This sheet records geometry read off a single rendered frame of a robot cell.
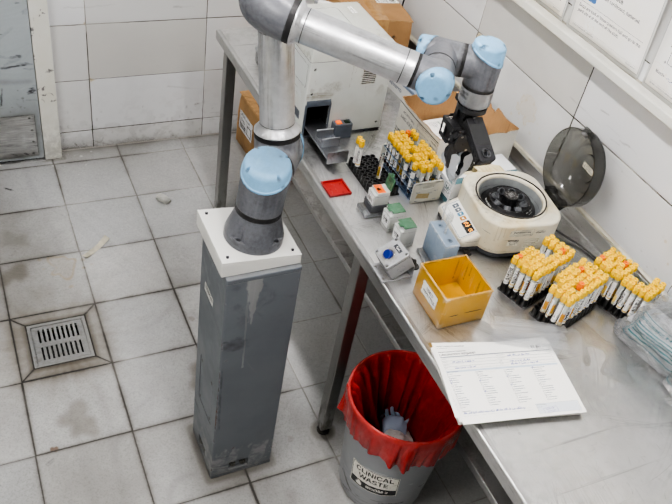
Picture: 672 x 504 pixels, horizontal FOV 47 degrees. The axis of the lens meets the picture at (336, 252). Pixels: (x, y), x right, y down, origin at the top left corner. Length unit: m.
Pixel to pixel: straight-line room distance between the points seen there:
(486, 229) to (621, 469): 0.69
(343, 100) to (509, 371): 1.00
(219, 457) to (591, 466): 1.19
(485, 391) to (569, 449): 0.21
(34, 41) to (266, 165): 1.82
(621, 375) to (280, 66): 1.08
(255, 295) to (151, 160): 1.88
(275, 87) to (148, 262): 1.52
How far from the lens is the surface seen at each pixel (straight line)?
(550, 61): 2.41
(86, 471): 2.63
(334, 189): 2.23
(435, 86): 1.63
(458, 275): 2.01
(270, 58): 1.83
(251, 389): 2.28
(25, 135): 3.70
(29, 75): 3.55
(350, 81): 2.38
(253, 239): 1.90
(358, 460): 2.40
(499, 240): 2.10
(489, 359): 1.85
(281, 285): 1.99
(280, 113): 1.89
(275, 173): 1.81
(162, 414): 2.73
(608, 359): 2.01
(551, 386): 1.86
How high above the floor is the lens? 2.20
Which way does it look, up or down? 41 degrees down
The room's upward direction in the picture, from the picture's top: 11 degrees clockwise
